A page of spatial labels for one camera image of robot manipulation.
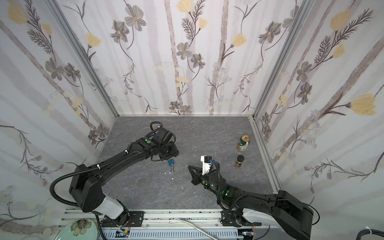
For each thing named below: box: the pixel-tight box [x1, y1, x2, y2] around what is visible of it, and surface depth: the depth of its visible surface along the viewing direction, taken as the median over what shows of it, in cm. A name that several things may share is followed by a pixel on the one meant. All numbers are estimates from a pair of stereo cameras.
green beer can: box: [237, 134, 251, 152], surface depth 96 cm
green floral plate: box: [54, 219, 98, 240], surface depth 71 cm
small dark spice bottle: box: [235, 154, 245, 168], surface depth 88 cm
